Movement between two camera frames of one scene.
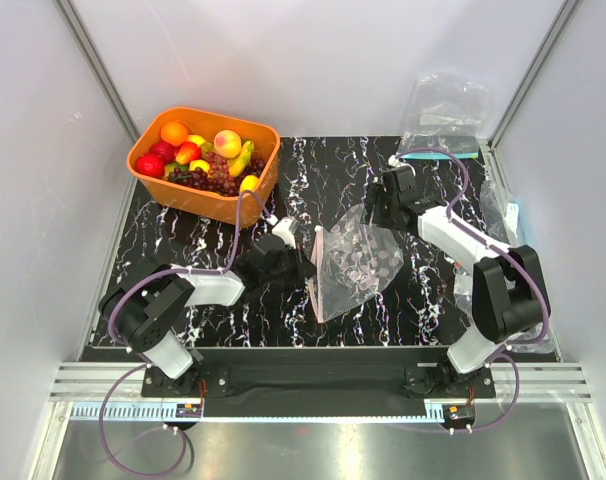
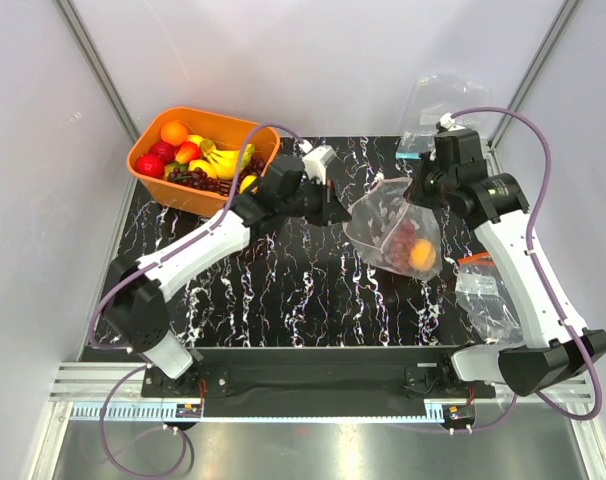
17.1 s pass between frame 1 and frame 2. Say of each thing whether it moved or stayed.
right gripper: moved
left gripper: moved
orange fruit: stayed
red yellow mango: stayed
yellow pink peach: moved
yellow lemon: stayed
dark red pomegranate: stayed
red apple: stayed
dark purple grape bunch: stayed
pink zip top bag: moved
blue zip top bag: stayed
